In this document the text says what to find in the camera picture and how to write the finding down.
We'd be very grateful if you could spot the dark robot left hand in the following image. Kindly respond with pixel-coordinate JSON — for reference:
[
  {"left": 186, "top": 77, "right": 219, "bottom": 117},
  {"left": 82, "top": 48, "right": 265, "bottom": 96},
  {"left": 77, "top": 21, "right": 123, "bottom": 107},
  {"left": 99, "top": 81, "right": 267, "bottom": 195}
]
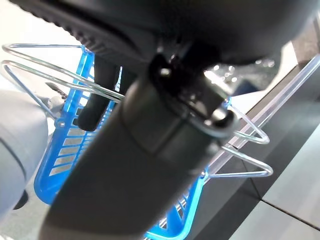
[{"left": 9, "top": 0, "right": 320, "bottom": 240}]

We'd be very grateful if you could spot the blue plastic basket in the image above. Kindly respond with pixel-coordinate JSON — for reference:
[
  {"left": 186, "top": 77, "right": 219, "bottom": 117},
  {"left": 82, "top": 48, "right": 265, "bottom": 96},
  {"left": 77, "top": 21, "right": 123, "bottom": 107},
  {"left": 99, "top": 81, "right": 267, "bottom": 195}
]
[{"left": 33, "top": 44, "right": 232, "bottom": 240}]

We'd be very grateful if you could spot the dark grey cabinet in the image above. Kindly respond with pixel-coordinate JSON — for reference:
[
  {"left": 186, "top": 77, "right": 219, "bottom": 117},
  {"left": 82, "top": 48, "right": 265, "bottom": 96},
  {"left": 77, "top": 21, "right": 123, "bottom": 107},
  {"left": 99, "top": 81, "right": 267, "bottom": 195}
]
[{"left": 192, "top": 64, "right": 320, "bottom": 240}]

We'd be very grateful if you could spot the silver wire rack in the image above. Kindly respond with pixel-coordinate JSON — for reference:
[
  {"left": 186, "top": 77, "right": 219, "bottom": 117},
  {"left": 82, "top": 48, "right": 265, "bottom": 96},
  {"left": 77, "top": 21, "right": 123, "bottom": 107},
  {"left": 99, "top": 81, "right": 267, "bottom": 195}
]
[{"left": 1, "top": 59, "right": 275, "bottom": 178}]

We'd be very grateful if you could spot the clear acrylic rail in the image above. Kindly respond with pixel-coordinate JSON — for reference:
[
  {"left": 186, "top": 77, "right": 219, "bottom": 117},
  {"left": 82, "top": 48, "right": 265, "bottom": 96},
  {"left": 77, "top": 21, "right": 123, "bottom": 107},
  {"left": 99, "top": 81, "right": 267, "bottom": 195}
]
[{"left": 207, "top": 58, "right": 320, "bottom": 176}]

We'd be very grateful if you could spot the metal wire basket handle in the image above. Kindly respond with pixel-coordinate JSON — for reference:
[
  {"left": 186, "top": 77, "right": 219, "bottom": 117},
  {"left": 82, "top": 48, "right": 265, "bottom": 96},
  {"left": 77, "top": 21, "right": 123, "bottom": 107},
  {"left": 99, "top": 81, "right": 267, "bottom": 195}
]
[{"left": 1, "top": 43, "right": 271, "bottom": 146}]

